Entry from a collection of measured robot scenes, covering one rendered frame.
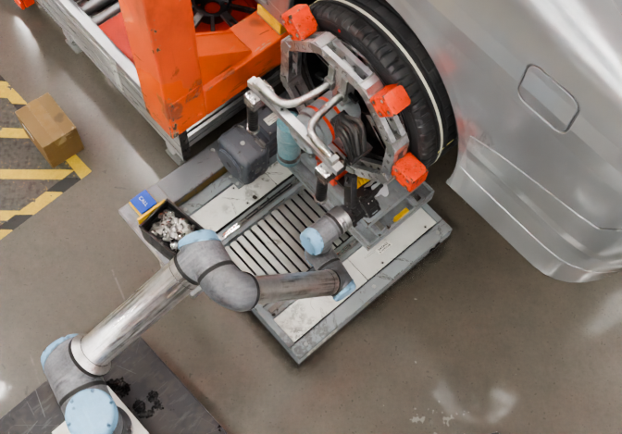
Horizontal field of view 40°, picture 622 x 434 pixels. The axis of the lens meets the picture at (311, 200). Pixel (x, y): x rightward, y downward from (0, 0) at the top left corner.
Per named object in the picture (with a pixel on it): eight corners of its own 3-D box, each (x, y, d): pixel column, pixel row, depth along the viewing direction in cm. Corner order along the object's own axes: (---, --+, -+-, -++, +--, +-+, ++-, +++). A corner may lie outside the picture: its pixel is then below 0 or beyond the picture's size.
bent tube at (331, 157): (379, 130, 262) (382, 112, 252) (331, 167, 256) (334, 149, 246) (340, 93, 267) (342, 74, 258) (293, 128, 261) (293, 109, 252)
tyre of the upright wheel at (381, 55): (418, 156, 323) (510, 120, 261) (373, 192, 316) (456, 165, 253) (316, 12, 317) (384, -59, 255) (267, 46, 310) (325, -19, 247)
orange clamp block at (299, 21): (320, 29, 267) (307, 3, 263) (302, 42, 264) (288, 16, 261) (309, 28, 273) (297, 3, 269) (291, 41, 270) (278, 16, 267)
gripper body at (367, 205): (370, 204, 297) (344, 224, 294) (360, 184, 294) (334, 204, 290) (382, 208, 291) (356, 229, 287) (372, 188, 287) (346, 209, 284)
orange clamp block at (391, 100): (397, 104, 258) (413, 102, 249) (379, 118, 255) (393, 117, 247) (386, 84, 256) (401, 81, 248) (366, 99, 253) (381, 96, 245)
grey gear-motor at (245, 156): (322, 149, 361) (327, 105, 329) (245, 207, 348) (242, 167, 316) (293, 120, 367) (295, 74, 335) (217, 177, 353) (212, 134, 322)
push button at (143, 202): (157, 204, 306) (156, 202, 303) (142, 217, 303) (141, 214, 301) (146, 192, 308) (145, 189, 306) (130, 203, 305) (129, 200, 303)
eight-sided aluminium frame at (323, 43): (394, 195, 297) (418, 113, 248) (381, 206, 295) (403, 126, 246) (292, 93, 314) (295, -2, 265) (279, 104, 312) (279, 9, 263)
